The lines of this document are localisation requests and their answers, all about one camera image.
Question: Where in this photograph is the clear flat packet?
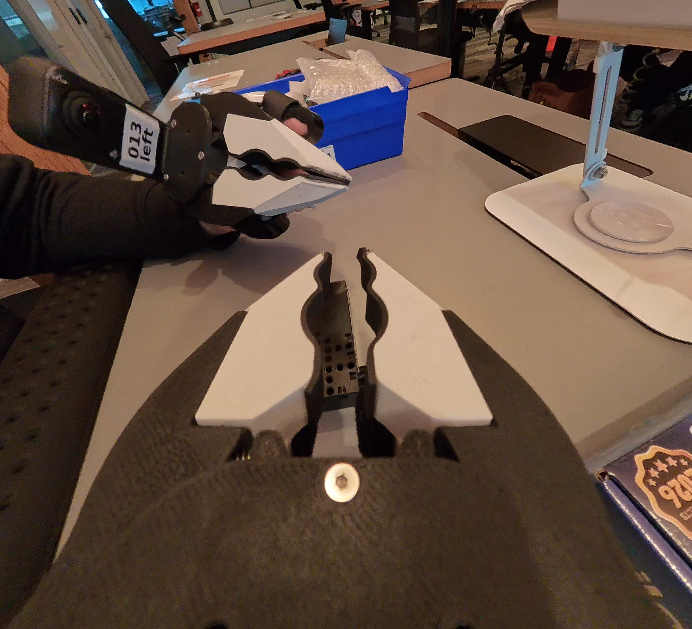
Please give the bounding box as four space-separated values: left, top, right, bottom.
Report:
177 70 247 101

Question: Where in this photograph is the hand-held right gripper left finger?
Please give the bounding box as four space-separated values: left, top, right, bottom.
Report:
194 252 334 430

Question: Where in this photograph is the blue plastic bin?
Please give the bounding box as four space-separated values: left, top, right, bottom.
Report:
234 67 413 172

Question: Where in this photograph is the bubble wrap bag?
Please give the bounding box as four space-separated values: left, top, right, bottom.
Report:
295 48 404 104

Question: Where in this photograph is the wooden desk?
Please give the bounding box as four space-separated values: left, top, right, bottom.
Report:
176 10 328 58

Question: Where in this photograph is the black desk cable cover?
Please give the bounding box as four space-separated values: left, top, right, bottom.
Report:
418 110 654 182

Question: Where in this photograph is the brown bag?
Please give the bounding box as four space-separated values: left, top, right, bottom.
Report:
532 69 595 119

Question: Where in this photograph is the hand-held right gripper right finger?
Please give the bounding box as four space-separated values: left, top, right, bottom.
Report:
356 247 495 429

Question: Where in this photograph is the white book stand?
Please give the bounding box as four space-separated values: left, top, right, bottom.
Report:
484 0 692 344

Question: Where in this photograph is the wood-edged grey desk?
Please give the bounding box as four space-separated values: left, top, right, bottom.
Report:
168 39 325 101
303 39 453 91

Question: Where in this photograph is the black perforated plastic block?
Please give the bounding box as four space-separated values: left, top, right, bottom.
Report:
318 279 375 415

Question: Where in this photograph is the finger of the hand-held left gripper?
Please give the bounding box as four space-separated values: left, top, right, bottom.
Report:
211 167 352 218
221 113 353 187

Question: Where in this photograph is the blue robot kit box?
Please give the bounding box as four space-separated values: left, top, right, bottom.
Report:
594 415 692 629

